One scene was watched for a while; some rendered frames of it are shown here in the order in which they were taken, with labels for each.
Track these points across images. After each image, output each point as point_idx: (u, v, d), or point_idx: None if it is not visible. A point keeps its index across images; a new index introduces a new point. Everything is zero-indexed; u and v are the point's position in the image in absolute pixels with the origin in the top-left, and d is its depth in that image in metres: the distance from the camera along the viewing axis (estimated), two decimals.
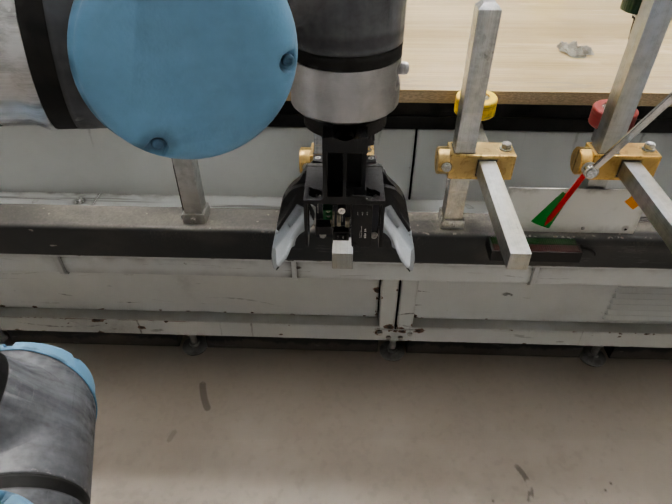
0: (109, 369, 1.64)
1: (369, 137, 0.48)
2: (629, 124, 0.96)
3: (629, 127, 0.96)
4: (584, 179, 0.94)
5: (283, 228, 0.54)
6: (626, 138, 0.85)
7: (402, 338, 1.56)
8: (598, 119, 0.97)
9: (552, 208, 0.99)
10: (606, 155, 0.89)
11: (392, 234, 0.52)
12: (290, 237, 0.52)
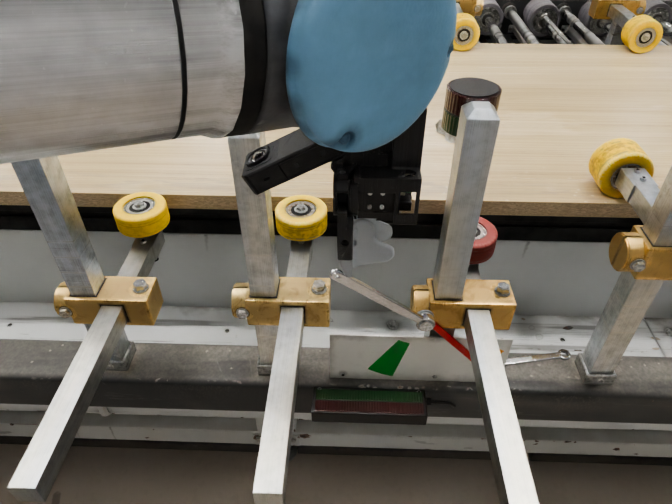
0: None
1: None
2: (484, 254, 0.75)
3: (483, 256, 0.75)
4: (436, 323, 0.72)
5: (353, 252, 0.54)
6: (386, 304, 0.65)
7: None
8: None
9: (391, 357, 0.77)
10: (404, 315, 0.68)
11: None
12: (374, 243, 0.54)
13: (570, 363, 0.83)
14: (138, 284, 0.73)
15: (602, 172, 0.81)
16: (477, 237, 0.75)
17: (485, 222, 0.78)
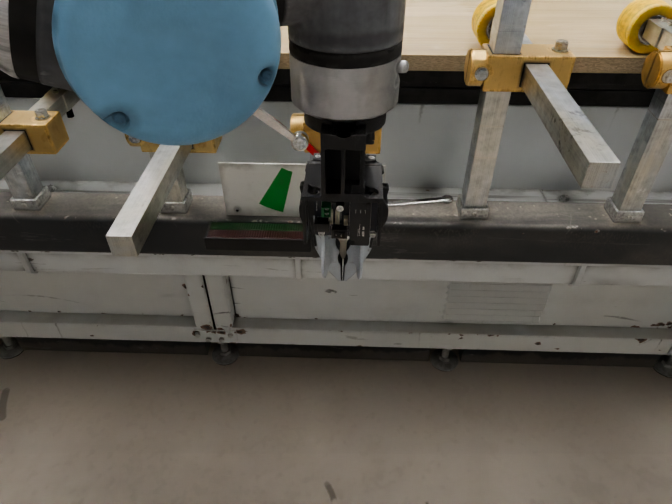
0: None
1: (369, 136, 0.48)
2: None
3: None
4: (312, 146, 0.79)
5: (318, 242, 0.56)
6: (254, 112, 0.72)
7: (223, 340, 1.41)
8: None
9: (278, 188, 0.84)
10: (275, 129, 0.74)
11: None
12: (321, 247, 0.53)
13: (452, 205, 0.90)
14: (39, 111, 0.79)
15: (477, 24, 0.87)
16: None
17: None
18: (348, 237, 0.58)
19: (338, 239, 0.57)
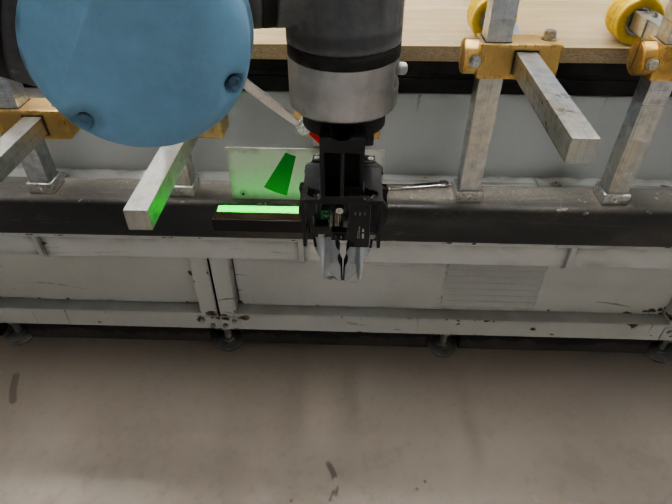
0: None
1: (368, 137, 0.48)
2: None
3: None
4: None
5: (318, 242, 0.56)
6: (260, 98, 0.76)
7: (227, 326, 1.46)
8: None
9: (282, 172, 0.88)
10: (280, 114, 0.79)
11: None
12: (321, 248, 0.53)
13: (448, 189, 0.94)
14: None
15: (472, 16, 0.92)
16: None
17: None
18: None
19: None
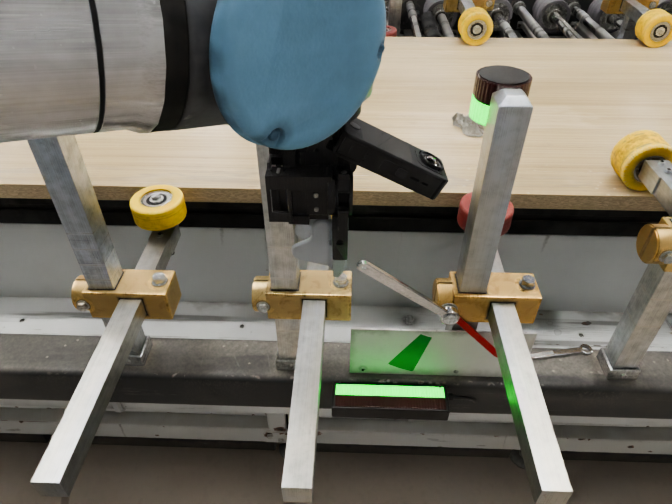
0: None
1: (336, 145, 0.47)
2: (501, 228, 0.77)
3: None
4: (460, 317, 0.71)
5: None
6: (411, 297, 0.64)
7: None
8: (464, 219, 0.78)
9: (412, 351, 0.76)
10: (428, 308, 0.67)
11: (311, 236, 0.54)
12: None
13: (592, 358, 0.82)
14: (157, 277, 0.71)
15: (625, 165, 0.80)
16: None
17: None
18: (562, 488, 0.50)
19: (551, 491, 0.50)
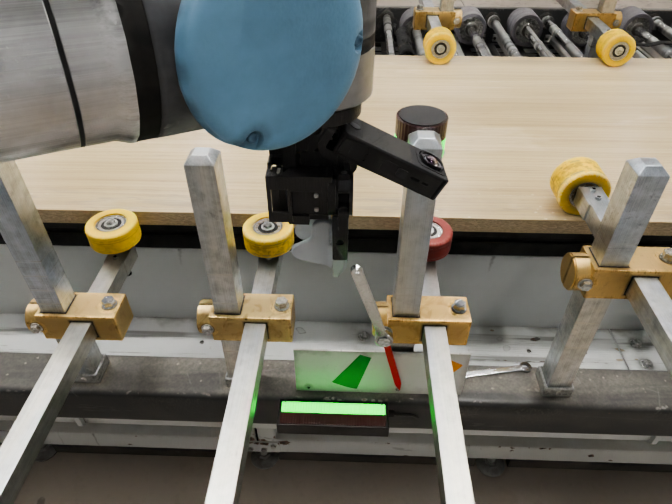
0: None
1: (336, 145, 0.47)
2: (439, 252, 0.80)
3: (439, 254, 0.81)
4: None
5: None
6: (370, 312, 0.66)
7: (265, 450, 1.37)
8: None
9: (354, 370, 0.80)
10: (374, 326, 0.69)
11: (311, 236, 0.54)
12: None
13: (531, 376, 0.86)
14: (107, 301, 0.75)
15: (560, 191, 0.83)
16: (433, 236, 0.81)
17: (442, 222, 0.83)
18: None
19: None
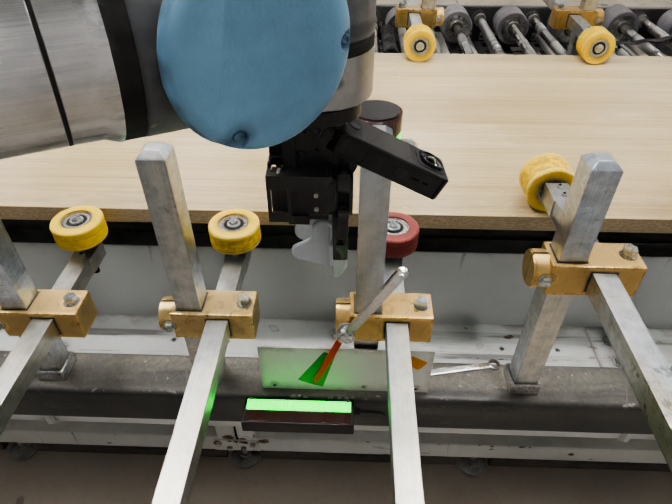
0: None
1: (336, 145, 0.47)
2: (405, 249, 0.80)
3: (405, 251, 0.80)
4: None
5: None
6: (367, 310, 0.66)
7: (245, 449, 1.37)
8: None
9: (319, 367, 0.79)
10: (353, 323, 0.69)
11: (312, 236, 0.54)
12: None
13: (499, 373, 0.85)
14: (68, 298, 0.74)
15: (528, 187, 0.83)
16: (399, 233, 0.81)
17: (409, 219, 0.83)
18: None
19: None
